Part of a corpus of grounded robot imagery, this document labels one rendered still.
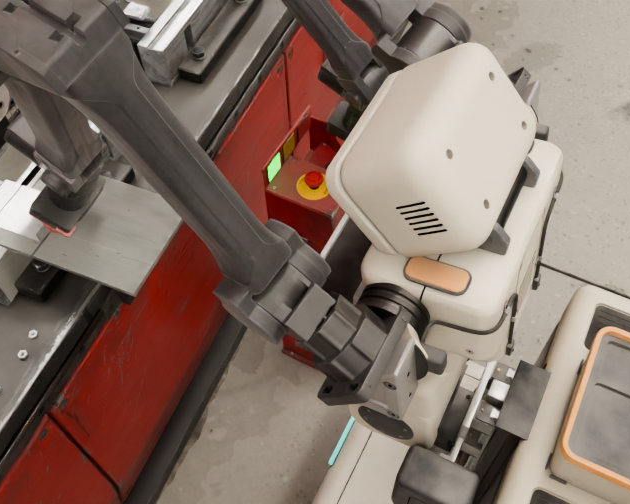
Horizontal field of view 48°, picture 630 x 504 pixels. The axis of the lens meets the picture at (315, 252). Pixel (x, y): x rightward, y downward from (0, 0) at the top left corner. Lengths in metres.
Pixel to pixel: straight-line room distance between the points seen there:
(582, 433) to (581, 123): 1.82
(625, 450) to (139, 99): 0.84
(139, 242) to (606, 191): 1.82
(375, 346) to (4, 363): 0.68
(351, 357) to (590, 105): 2.22
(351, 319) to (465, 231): 0.15
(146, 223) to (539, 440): 0.71
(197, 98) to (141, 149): 0.94
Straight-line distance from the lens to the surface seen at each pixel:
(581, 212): 2.52
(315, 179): 1.42
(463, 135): 0.74
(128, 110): 0.56
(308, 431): 2.02
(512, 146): 0.81
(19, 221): 1.23
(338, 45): 1.21
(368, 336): 0.76
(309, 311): 0.74
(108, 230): 1.17
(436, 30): 1.01
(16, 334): 1.27
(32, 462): 1.33
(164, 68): 1.51
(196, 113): 1.48
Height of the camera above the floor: 1.90
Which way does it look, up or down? 56 degrees down
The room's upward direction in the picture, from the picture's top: 2 degrees counter-clockwise
